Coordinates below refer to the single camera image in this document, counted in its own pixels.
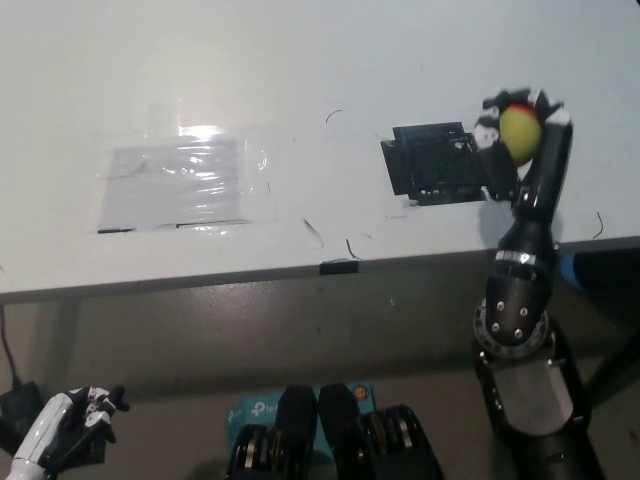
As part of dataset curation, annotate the black power cable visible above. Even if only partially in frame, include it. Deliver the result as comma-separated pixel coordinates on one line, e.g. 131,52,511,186
0,305,24,389

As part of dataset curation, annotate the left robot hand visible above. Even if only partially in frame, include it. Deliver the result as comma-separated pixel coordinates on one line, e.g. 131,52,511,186
9,384,130,480

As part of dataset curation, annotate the teal tp-link box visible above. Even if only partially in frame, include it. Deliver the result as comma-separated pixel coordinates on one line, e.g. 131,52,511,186
227,382,376,459

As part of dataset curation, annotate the blue object under table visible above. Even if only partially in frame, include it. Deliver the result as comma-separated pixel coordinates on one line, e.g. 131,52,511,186
558,253,584,290

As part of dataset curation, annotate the black tape patch on table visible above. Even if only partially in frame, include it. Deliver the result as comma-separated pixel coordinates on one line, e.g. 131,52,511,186
379,121,489,207

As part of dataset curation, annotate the black power adapter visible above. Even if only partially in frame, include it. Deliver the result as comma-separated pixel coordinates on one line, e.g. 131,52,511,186
0,380,45,451

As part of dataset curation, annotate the small black tape strip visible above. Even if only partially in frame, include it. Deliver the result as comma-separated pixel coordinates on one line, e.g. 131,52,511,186
317,260,360,276

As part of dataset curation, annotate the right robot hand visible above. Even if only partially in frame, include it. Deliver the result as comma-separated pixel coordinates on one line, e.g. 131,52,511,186
472,87,575,261

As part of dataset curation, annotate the clear plastic film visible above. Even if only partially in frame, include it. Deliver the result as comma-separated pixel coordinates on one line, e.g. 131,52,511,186
92,119,281,237

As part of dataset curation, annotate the black table leg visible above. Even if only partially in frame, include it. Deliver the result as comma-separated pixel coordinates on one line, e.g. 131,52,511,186
589,319,640,404

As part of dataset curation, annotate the orange and yellow tennis ball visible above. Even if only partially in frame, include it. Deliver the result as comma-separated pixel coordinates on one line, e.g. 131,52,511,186
498,104,542,166

